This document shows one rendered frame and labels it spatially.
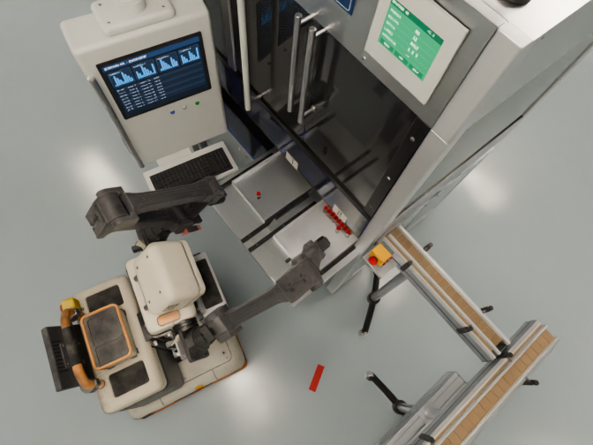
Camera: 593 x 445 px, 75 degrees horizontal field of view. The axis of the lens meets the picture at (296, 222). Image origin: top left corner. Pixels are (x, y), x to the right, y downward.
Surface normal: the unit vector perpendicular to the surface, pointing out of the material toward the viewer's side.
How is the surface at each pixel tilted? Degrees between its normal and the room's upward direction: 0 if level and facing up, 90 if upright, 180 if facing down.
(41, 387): 0
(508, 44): 90
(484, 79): 90
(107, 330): 0
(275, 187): 0
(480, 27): 90
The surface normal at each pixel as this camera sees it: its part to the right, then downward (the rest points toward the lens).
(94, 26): 0.07, -0.37
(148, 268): -0.62, 0.03
